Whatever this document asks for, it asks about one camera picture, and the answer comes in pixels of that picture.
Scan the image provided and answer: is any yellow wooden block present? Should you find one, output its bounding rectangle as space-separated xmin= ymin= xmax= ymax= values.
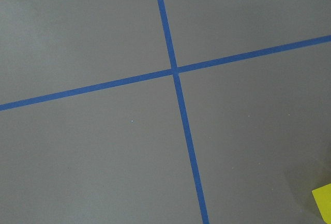
xmin=312 ymin=184 xmax=331 ymax=224

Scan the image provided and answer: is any blue tape line crosswise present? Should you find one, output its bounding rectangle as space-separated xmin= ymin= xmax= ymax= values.
xmin=1 ymin=35 xmax=330 ymax=111

